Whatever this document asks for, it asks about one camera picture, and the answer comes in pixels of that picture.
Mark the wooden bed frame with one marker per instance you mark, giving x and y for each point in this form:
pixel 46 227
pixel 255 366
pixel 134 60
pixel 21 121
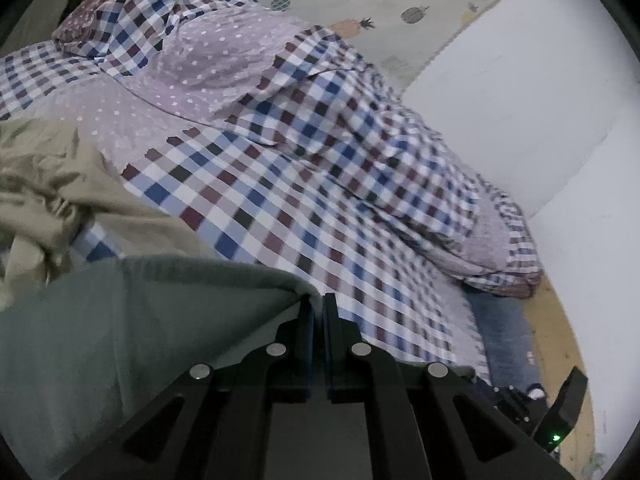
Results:
pixel 556 352

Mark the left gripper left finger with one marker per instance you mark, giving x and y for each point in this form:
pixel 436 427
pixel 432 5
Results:
pixel 211 423

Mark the checkered bed sheet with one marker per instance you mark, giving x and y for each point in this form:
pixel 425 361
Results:
pixel 177 166

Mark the grey-green garment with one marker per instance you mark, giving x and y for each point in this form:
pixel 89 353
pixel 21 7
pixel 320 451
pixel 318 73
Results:
pixel 87 352

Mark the blue denim jeans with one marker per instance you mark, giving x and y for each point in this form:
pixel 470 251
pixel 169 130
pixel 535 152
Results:
pixel 508 339

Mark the checkered purple duvet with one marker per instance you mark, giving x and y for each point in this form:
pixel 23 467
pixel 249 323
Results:
pixel 348 182

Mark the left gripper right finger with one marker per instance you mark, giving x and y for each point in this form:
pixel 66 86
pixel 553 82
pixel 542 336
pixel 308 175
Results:
pixel 426 422

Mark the beige crumpled garment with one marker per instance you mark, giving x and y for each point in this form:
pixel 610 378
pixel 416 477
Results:
pixel 52 184

